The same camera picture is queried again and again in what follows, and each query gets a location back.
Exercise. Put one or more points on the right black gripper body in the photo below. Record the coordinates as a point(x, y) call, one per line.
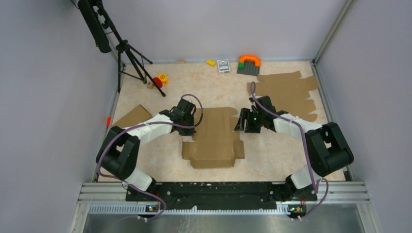
point(255, 117)

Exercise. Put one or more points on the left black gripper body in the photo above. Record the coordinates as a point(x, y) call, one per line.
point(189, 120)

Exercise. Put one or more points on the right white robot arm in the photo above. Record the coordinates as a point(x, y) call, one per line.
point(325, 146)

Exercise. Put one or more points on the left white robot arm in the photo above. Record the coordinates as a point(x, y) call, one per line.
point(119, 152)

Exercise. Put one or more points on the folded brown cardboard box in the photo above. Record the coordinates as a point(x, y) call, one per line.
point(137, 115)

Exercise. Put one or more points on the stack of flat cardboard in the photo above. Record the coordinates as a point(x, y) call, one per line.
point(289, 92)

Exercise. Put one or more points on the red round disc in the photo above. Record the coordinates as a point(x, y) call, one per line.
point(158, 82)

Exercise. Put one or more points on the yellow round disc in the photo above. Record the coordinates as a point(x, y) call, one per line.
point(164, 78)

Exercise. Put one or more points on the small wooden cube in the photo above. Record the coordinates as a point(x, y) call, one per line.
point(150, 85)

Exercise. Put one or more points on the dark grey building plate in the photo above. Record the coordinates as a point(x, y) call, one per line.
point(249, 69)

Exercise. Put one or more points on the playing card deck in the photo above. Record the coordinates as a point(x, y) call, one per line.
point(223, 66)

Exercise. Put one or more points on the orange U-shaped toy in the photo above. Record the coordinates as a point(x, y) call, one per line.
point(250, 58)

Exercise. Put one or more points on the yellow toy block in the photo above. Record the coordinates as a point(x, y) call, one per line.
point(211, 63)

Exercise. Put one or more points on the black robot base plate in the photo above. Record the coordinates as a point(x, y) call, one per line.
point(222, 195)

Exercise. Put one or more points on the black camera tripod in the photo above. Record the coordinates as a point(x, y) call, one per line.
point(108, 39)

